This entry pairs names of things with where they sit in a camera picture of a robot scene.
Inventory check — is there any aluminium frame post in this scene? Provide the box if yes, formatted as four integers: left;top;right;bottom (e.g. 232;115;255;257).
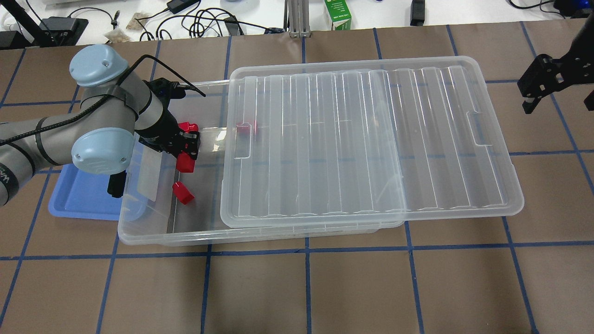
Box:
284;0;311;39

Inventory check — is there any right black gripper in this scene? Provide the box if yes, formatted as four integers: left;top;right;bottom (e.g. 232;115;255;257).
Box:
517;46;594;115

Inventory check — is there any blue plastic tray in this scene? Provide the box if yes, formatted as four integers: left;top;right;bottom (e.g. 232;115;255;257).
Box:
48;164;122;221

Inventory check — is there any red block in box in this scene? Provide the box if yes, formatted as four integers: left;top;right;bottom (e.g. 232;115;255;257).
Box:
178;122;200;133
236;122;258;137
172;181;195;205

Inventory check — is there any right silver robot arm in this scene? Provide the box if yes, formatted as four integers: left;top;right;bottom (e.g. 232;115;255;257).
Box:
517;13;594;115

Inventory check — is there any clear plastic storage box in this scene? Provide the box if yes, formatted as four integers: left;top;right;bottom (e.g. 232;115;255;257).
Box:
117;80;403;247

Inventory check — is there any red block from tray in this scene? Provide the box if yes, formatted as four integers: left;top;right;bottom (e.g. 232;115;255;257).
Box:
176;152;196;173

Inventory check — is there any green white carton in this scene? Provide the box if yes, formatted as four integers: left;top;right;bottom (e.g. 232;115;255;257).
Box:
323;0;353;31

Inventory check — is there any black box latch handle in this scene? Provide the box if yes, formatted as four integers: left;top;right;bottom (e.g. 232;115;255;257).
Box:
107;170;127;199

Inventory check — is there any clear plastic box lid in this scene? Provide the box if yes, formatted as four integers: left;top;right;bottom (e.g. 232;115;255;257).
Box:
220;56;524;228

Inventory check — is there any black power adapter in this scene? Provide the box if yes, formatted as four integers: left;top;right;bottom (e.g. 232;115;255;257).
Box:
166;0;201;13

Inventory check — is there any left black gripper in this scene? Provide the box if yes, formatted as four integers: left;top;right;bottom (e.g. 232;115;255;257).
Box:
139;118;201;161

